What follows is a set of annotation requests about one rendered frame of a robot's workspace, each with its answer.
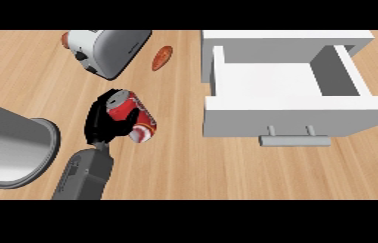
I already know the red soda can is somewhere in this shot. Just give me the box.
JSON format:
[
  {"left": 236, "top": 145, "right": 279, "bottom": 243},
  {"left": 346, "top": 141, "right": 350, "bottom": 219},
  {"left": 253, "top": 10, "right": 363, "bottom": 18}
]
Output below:
[{"left": 105, "top": 89, "right": 160, "bottom": 144}]

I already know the grey drawer handle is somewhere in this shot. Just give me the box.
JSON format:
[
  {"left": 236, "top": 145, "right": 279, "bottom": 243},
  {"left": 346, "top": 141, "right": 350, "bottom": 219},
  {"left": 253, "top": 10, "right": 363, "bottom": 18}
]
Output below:
[{"left": 259, "top": 125, "right": 332, "bottom": 148}]

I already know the silver toaster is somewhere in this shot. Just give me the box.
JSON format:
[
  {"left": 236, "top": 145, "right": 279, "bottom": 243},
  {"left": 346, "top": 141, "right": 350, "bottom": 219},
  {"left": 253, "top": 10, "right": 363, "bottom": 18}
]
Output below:
[{"left": 67, "top": 30, "right": 154, "bottom": 81}]

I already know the white open drawer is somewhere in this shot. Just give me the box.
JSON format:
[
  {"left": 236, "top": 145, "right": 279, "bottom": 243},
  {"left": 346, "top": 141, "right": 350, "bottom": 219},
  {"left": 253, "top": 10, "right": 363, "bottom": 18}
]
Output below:
[{"left": 202, "top": 44, "right": 378, "bottom": 139}]

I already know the white cabinet body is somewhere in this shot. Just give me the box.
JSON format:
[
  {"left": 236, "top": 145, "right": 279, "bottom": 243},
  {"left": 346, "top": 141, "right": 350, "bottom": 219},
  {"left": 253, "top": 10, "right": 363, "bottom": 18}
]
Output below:
[{"left": 199, "top": 30, "right": 377, "bottom": 85}]

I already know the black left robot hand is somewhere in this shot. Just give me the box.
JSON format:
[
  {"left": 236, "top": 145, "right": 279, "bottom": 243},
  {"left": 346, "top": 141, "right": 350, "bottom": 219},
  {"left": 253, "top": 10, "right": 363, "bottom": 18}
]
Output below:
[{"left": 83, "top": 88, "right": 142, "bottom": 146}]

